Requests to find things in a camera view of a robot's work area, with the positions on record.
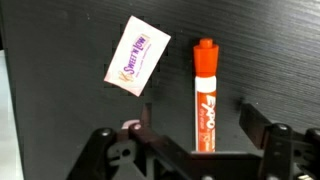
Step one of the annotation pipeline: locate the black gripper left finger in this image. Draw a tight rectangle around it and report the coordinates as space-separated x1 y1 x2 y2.
140 103 152 127

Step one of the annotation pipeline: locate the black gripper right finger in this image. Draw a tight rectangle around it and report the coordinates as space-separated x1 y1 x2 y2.
239 104 271 149

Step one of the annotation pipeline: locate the red dry erase marker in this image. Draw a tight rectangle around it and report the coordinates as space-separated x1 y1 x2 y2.
193 38 219 153

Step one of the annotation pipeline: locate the pink sweetener packet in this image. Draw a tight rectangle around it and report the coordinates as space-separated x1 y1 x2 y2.
104 16 171 97

